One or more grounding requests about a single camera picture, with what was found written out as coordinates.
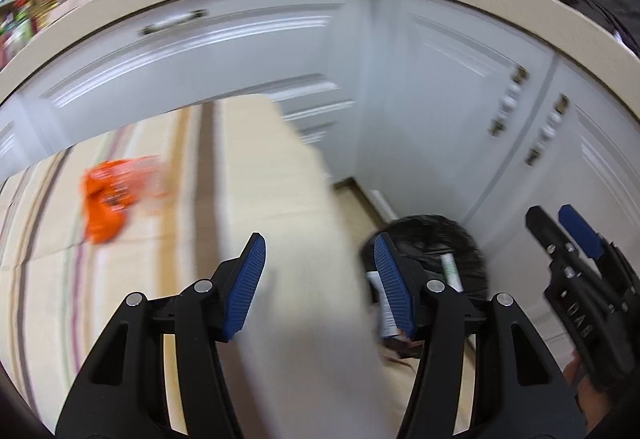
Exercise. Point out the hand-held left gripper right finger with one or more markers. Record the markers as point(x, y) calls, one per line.
point(392, 289)

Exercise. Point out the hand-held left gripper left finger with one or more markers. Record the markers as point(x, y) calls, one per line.
point(245, 289)

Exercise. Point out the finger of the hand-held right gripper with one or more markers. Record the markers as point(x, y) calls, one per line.
point(542, 231)
point(582, 231)

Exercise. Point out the long white packet blue print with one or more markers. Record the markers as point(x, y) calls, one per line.
point(384, 316)

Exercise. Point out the white tube with green print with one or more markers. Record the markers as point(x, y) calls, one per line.
point(450, 271)

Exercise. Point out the trash bin with black bag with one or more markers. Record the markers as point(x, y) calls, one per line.
point(435, 231)

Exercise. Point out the person's right hand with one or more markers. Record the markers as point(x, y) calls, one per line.
point(587, 404)

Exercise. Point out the striped tablecloth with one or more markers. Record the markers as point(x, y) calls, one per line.
point(175, 244)

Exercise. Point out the small orange plastic bag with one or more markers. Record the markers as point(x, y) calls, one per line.
point(102, 219)

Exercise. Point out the white kitchen cabinet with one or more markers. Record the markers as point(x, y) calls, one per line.
point(425, 94)

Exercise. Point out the row of condiment jars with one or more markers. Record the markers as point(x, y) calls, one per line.
point(25, 14)

